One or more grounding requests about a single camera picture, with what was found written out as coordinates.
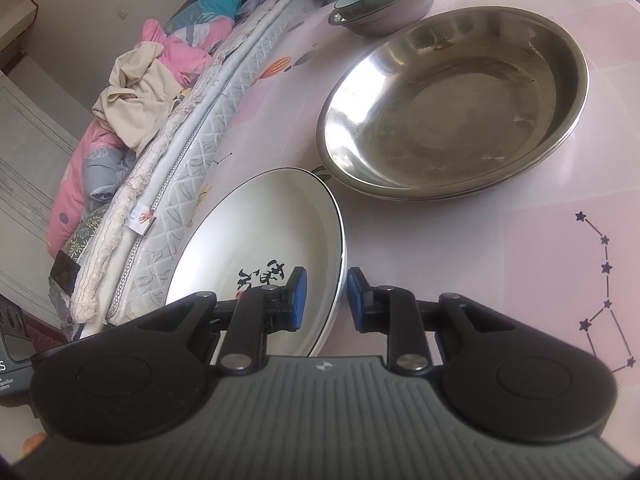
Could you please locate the white ceramic plate with calligraphy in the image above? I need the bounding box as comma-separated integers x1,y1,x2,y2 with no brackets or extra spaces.
166,168,346,356

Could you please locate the person's hand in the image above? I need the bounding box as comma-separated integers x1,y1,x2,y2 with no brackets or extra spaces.
20,432,47,460

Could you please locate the beige cloth on bed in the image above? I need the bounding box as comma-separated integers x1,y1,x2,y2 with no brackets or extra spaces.
92,41,183,156

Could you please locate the white quilted mattress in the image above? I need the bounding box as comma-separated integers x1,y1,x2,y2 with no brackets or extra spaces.
66,0,322,340

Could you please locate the teal patterned cloth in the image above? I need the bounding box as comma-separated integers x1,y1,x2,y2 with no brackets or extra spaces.
164,0,241,35

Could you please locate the large steel plate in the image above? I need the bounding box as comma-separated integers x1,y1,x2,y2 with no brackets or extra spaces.
316,6,589,200

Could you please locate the steel bowl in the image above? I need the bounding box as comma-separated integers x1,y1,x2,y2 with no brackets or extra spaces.
328,0,435,37

